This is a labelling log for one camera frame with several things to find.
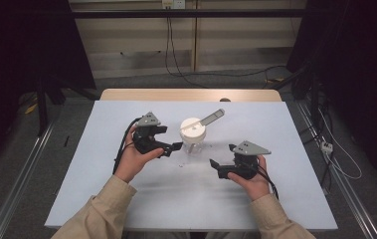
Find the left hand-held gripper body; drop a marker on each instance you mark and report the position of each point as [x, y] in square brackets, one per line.
[148, 121]

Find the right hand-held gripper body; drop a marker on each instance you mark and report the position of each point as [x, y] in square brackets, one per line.
[250, 149]

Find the clear jar with white lid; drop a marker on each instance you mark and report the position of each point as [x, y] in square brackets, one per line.
[192, 132]

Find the person's right hand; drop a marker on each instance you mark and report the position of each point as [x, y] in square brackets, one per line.
[255, 187]

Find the person's left hand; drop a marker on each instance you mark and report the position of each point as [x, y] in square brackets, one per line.
[133, 162]

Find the wooden table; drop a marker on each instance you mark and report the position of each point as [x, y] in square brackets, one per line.
[176, 94]

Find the white board sheet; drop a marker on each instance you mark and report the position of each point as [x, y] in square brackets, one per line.
[182, 199]

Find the white power strip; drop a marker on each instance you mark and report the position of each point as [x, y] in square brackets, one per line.
[327, 147]

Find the small black floor item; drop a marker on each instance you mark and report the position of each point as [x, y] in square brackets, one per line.
[66, 141]

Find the black metal stand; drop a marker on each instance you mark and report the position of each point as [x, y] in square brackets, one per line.
[41, 109]

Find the black horizontal metal bar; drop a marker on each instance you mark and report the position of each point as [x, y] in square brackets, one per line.
[126, 13]

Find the black curtain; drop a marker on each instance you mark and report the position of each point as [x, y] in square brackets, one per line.
[368, 66]
[10, 49]

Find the metal floor rail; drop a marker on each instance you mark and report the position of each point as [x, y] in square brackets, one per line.
[351, 199]
[20, 186]

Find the white wall socket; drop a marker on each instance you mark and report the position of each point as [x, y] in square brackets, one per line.
[173, 3]

